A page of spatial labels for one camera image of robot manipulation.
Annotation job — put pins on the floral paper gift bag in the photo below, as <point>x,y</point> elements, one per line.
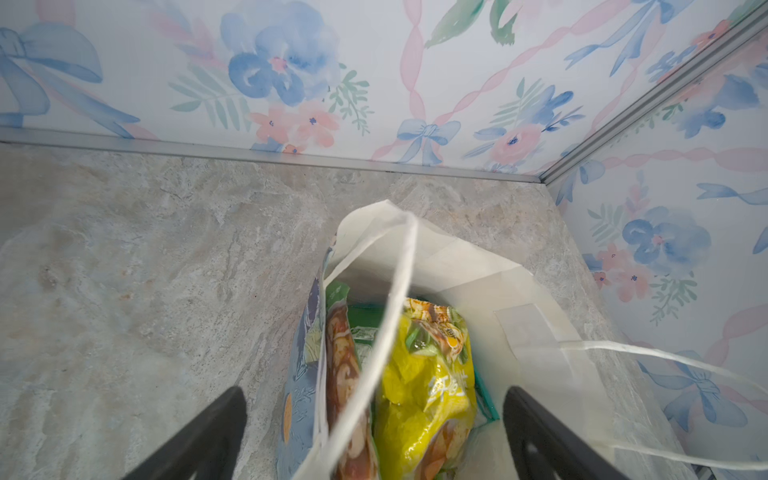
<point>519,336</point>

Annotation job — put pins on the green orange noodle snack packet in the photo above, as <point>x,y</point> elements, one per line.
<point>359,460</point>

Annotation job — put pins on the green snack bag back side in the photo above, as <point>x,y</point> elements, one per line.
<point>365,322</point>

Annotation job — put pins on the right corner aluminium post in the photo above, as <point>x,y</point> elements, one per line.
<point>742,32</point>

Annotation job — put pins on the yellow chips snack bag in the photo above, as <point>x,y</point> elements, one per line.
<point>426,402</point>

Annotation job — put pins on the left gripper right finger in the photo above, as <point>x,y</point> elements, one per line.
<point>542,447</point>

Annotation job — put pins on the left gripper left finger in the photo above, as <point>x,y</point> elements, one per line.
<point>206,448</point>

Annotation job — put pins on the teal mint candy bag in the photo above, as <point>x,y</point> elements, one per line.
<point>486,411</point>

